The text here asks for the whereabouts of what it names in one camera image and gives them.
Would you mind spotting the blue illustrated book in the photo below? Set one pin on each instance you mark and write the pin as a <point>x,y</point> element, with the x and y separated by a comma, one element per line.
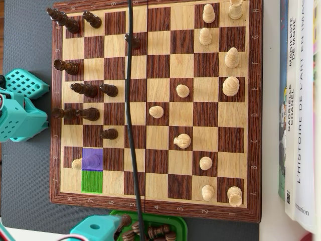
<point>282,125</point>

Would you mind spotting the dark wooden knight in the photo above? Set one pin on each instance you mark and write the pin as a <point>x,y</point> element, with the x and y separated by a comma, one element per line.
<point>91,114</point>

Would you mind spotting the light wooden knight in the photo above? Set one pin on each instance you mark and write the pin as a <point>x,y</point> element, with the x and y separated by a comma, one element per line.
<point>183,141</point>

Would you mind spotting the dark wooden pawn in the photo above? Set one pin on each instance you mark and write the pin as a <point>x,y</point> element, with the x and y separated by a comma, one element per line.
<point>94,21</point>
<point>126,219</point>
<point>110,90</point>
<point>110,134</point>
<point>136,42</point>

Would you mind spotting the dark wooden rook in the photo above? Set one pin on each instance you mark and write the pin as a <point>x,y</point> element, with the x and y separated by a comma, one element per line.
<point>67,113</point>
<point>71,67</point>

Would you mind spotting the light wooden queen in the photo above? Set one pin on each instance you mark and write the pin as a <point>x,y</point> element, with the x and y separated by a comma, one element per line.
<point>76,164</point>

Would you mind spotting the white art history book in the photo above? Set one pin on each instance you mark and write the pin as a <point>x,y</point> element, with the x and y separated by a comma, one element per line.
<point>306,125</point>

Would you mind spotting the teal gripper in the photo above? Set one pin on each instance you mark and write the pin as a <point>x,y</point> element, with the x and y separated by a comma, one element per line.
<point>100,225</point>

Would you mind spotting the dark wooden queen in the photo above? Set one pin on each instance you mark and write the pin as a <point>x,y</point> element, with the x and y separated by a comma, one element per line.
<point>89,90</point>

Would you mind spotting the wooden chessboard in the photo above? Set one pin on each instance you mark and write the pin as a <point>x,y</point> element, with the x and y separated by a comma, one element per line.
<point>175,75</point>

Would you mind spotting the dark wooden king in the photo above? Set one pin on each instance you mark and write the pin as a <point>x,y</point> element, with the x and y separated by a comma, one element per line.
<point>72,25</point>

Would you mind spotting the clear jug with red liquid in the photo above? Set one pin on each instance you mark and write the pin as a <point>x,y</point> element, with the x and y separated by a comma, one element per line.
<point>313,237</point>

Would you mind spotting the light wooden rook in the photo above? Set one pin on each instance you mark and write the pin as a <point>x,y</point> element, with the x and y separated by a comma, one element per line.
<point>235,11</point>
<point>235,197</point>

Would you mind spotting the light wooden bishop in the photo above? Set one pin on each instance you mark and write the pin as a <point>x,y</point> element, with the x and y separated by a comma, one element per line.
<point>232,59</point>

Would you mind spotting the light wooden pawn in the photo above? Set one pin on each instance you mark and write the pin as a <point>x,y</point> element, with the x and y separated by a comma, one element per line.
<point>205,163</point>
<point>207,192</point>
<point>156,112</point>
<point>182,91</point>
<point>209,15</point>
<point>205,37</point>

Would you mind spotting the white Gabrielle Chanel book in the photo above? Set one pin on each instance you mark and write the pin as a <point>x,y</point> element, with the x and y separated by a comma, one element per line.
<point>291,150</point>

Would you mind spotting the grey table mat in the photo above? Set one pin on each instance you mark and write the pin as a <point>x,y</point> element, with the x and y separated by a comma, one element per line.
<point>25,175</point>

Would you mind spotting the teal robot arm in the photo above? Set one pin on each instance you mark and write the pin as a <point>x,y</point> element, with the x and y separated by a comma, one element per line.
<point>25,118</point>

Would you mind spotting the green plastic container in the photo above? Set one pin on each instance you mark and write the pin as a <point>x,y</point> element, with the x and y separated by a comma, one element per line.
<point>175,223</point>

